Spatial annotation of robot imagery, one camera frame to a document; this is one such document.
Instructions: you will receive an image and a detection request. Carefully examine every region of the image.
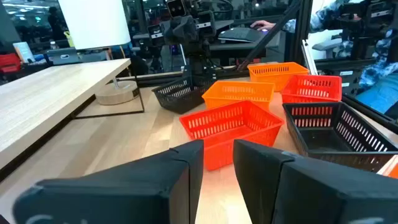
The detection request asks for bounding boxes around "dark computer keyboard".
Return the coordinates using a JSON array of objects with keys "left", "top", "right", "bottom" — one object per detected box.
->
[{"left": 217, "top": 27, "right": 266, "bottom": 44}]

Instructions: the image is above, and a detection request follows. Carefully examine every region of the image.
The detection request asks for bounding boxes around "red slotted plastic basket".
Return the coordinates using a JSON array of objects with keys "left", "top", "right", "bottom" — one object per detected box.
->
[
  {"left": 179, "top": 100, "right": 285, "bottom": 172},
  {"left": 280, "top": 74, "right": 343, "bottom": 104}
]

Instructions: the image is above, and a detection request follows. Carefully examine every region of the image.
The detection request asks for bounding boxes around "person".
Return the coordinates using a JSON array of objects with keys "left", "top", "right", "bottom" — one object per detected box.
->
[{"left": 284, "top": 0, "right": 398, "bottom": 91}]

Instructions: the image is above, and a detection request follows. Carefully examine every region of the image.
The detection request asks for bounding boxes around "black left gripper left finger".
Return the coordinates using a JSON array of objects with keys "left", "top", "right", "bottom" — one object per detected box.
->
[{"left": 12, "top": 139, "right": 205, "bottom": 224}]

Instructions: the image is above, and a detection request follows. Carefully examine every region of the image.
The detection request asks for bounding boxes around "black table edge rail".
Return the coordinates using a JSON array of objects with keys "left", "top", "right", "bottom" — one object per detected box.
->
[
  {"left": 341, "top": 92, "right": 398, "bottom": 135},
  {"left": 105, "top": 66, "right": 250, "bottom": 88}
]

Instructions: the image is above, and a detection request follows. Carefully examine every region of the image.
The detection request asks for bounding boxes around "silver aluminium strip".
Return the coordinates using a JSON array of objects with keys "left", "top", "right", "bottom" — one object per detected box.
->
[{"left": 300, "top": 38, "right": 318, "bottom": 76}]

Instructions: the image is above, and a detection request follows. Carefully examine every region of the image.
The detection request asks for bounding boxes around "white sign card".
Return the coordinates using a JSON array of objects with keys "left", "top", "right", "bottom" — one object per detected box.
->
[{"left": 12, "top": 41, "right": 35, "bottom": 63}]

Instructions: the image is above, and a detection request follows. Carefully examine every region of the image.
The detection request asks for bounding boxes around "orange slotted plastic basket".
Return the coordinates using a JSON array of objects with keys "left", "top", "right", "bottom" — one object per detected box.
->
[
  {"left": 377, "top": 154, "right": 398, "bottom": 180},
  {"left": 201, "top": 80, "right": 276, "bottom": 111},
  {"left": 247, "top": 62, "right": 310, "bottom": 92}
]

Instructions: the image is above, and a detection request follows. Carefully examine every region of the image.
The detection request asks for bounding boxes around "round wooden lamp base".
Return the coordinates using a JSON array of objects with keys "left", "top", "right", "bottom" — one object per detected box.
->
[{"left": 94, "top": 80, "right": 139, "bottom": 106}]

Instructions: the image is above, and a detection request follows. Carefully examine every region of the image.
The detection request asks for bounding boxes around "person's hand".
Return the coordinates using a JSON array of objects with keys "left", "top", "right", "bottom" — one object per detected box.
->
[{"left": 250, "top": 19, "right": 277, "bottom": 32}]

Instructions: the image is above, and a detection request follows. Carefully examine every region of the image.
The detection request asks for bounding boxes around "grey office chair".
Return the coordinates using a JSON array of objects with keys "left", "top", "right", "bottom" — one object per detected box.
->
[{"left": 312, "top": 37, "right": 343, "bottom": 60}]

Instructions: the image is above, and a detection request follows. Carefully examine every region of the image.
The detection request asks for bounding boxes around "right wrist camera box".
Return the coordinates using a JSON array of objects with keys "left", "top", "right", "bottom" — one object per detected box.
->
[{"left": 165, "top": 0, "right": 188, "bottom": 18}]

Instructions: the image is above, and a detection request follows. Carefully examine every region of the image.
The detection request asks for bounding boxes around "red storage box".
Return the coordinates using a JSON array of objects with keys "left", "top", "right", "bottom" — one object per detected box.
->
[{"left": 0, "top": 52, "right": 22, "bottom": 74}]

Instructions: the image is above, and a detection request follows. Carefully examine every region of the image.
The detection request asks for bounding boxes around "black labelled drawer cabinet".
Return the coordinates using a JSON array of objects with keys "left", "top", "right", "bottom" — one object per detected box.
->
[{"left": 314, "top": 58, "right": 363, "bottom": 95}]

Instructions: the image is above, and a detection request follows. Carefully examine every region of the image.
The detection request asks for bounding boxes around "dark office desk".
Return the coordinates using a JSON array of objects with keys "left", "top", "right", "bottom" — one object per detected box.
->
[{"left": 132, "top": 19, "right": 282, "bottom": 66}]

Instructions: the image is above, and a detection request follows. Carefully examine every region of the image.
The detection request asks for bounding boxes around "black robot rig equipment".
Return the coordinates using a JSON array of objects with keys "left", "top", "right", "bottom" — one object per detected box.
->
[{"left": 337, "top": 0, "right": 398, "bottom": 60}]

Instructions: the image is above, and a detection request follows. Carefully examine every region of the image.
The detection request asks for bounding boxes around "black slotted plastic basket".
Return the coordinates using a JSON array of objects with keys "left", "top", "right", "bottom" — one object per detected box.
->
[
  {"left": 282, "top": 101, "right": 398, "bottom": 173},
  {"left": 151, "top": 75, "right": 216, "bottom": 115}
]

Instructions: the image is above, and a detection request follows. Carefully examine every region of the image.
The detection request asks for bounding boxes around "black diagonal frame brace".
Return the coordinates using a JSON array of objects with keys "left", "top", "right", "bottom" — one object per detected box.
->
[{"left": 237, "top": 0, "right": 303, "bottom": 72}]

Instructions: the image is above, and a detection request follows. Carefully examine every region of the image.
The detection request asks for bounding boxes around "black aluminium frame post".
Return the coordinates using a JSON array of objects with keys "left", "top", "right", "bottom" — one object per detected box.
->
[{"left": 291, "top": 0, "right": 313, "bottom": 67}]

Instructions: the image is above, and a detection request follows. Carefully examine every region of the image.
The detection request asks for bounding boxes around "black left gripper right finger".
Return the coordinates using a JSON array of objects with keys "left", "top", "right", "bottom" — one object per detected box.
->
[{"left": 233, "top": 139, "right": 398, "bottom": 224}]

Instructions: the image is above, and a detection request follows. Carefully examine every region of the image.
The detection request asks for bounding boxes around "light wooden shelf board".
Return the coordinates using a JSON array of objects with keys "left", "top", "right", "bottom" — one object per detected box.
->
[{"left": 0, "top": 58, "right": 132, "bottom": 182}]

